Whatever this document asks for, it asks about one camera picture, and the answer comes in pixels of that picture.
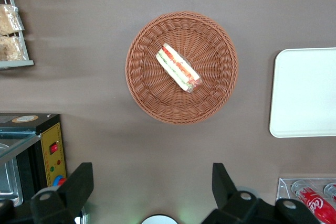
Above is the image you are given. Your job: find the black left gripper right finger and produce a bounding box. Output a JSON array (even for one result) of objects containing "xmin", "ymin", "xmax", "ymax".
[{"xmin": 202, "ymin": 163, "xmax": 263, "ymax": 224}]

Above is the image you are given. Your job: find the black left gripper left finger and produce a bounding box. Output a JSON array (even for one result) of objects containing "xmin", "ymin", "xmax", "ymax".
[{"xmin": 30, "ymin": 162, "xmax": 95, "ymax": 224}]

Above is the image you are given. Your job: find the triangle sandwich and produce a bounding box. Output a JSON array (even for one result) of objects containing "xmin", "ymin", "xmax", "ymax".
[{"xmin": 155, "ymin": 42, "xmax": 202, "ymax": 94}]

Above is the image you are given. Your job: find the cream plastic serving tray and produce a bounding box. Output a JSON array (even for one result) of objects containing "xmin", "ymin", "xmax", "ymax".
[{"xmin": 269, "ymin": 47, "xmax": 336, "ymax": 138}]

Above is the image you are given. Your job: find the round brown wicker basket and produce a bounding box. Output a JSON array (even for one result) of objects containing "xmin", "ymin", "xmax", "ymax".
[{"xmin": 125, "ymin": 10, "xmax": 239, "ymax": 125}]

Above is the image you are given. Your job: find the tray of packaged snacks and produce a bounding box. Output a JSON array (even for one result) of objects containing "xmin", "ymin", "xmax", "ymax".
[{"xmin": 0, "ymin": 0, "xmax": 35, "ymax": 70}]

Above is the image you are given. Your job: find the black yellow food warmer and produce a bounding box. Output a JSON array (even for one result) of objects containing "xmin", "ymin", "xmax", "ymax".
[{"xmin": 0, "ymin": 113, "xmax": 68, "ymax": 208}]

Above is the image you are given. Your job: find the clear acrylic bottle rack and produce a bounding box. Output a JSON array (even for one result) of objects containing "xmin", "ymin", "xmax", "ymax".
[{"xmin": 276, "ymin": 177, "xmax": 336, "ymax": 224}]

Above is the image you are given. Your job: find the steel warmer pan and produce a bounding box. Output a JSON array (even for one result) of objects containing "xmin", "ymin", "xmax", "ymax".
[{"xmin": 0, "ymin": 144, "xmax": 24, "ymax": 207}]

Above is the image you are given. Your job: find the clear bagged rice snack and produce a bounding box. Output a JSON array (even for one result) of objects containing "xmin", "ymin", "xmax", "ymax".
[
  {"xmin": 0, "ymin": 4, "xmax": 26, "ymax": 36},
  {"xmin": 0, "ymin": 35, "xmax": 27, "ymax": 62}
]

